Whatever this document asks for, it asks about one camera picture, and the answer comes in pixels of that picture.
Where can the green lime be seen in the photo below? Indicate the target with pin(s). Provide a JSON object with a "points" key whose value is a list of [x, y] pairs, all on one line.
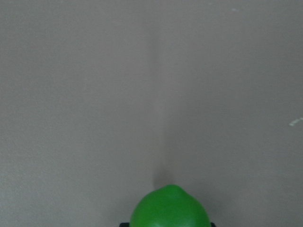
{"points": [[169, 206]]}

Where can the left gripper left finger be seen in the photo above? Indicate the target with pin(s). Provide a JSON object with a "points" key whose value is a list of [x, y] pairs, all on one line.
{"points": [[125, 224]]}

